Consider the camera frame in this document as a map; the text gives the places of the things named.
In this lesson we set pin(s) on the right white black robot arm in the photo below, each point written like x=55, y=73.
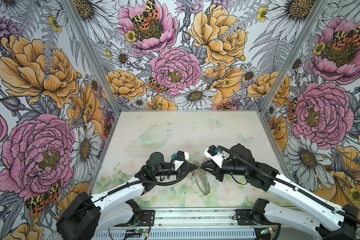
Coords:
x=314, y=215

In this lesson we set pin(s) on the aluminium front rail frame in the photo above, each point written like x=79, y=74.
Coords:
x=200, y=224

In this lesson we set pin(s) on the aluminium corner post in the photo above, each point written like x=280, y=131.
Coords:
x=81, y=35
x=301, y=38

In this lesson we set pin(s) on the right aluminium corner post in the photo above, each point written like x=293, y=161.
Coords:
x=301, y=38

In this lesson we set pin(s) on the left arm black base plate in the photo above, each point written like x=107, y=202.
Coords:
x=144, y=218

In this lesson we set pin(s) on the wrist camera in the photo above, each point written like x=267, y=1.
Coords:
x=215, y=155
x=180, y=157

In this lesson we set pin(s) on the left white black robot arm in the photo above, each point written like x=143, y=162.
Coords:
x=88, y=215

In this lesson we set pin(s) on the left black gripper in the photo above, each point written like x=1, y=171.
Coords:
x=183, y=171

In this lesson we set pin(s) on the left aluminium corner post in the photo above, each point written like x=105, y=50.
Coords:
x=81, y=35

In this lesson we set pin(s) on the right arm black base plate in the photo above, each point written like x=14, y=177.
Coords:
x=248, y=217

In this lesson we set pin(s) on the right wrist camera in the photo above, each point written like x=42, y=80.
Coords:
x=215, y=155

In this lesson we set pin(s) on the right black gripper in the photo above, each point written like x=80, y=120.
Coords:
x=217, y=171

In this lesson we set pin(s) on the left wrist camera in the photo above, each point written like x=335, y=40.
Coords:
x=180, y=157

